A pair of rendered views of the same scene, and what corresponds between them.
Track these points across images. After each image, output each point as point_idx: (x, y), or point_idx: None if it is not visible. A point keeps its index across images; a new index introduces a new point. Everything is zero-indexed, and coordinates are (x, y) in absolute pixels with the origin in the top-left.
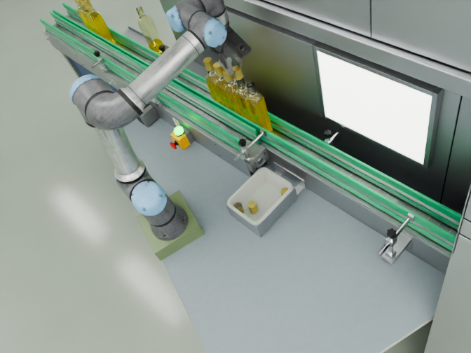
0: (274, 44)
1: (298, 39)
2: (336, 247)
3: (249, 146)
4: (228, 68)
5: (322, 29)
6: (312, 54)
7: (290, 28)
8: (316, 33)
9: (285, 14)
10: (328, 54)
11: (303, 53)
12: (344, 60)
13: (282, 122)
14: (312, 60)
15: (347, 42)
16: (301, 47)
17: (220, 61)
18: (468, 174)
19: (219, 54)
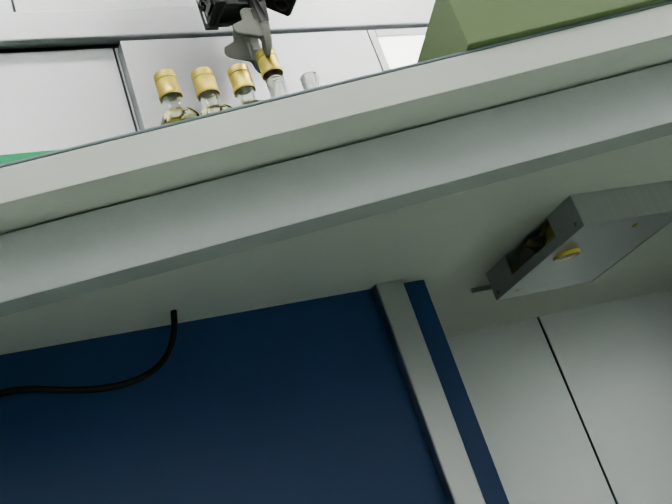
0: (289, 63)
1: (339, 31)
2: None
3: None
4: (269, 24)
5: (374, 2)
6: (372, 46)
7: (316, 22)
8: (365, 12)
9: (301, 3)
10: (398, 34)
11: (354, 53)
12: (425, 31)
13: None
14: (375, 58)
15: (416, 7)
16: (348, 42)
17: (240, 23)
18: None
19: (237, 4)
